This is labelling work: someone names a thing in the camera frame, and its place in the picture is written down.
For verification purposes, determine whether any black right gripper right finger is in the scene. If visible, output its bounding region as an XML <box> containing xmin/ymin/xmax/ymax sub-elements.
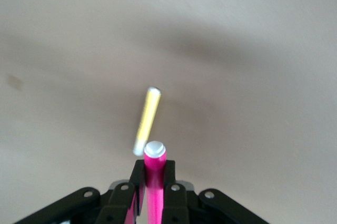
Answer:
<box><xmin>161</xmin><ymin>159</ymin><xmax>270</xmax><ymax>224</ymax></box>

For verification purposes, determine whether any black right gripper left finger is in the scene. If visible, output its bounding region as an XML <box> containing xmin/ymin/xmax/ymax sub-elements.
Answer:
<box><xmin>15</xmin><ymin>159</ymin><xmax>147</xmax><ymax>224</ymax></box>

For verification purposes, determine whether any pink pen with white cap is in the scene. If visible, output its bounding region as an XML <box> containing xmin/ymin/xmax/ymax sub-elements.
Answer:
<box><xmin>143</xmin><ymin>140</ymin><xmax>167</xmax><ymax>224</ymax></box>

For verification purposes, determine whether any yellow pen with white cap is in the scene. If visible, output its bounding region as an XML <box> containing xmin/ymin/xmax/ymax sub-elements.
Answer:
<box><xmin>133</xmin><ymin>86</ymin><xmax>162</xmax><ymax>157</ymax></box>

